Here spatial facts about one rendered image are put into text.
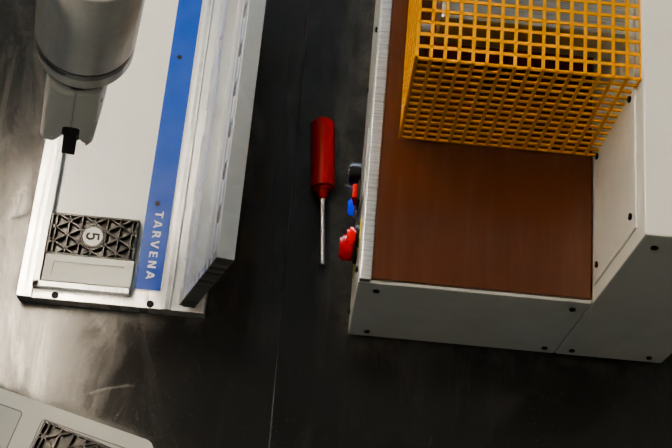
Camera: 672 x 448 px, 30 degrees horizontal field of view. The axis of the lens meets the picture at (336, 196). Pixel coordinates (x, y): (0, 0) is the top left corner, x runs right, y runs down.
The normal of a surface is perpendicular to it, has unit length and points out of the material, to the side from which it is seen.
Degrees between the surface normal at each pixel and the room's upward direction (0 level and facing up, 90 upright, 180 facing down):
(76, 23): 89
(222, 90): 16
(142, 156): 0
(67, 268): 0
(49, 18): 83
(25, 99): 0
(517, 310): 90
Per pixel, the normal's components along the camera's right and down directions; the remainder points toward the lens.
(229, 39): 0.32, -0.34
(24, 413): 0.04, -0.38
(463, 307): -0.08, 0.92
